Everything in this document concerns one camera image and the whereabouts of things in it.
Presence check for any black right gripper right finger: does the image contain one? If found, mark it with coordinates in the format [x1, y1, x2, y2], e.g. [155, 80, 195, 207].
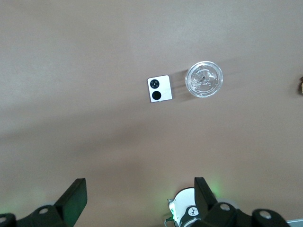
[188, 176, 291, 227]

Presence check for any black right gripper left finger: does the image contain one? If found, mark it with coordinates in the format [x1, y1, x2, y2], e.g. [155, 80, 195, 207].
[0, 178, 88, 227]

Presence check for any white foldable phone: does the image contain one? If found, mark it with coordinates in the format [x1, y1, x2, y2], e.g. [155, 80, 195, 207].
[147, 74, 174, 104]

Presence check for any clear plastic cup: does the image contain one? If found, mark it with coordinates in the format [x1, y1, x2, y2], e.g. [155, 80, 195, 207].
[184, 61, 224, 99]

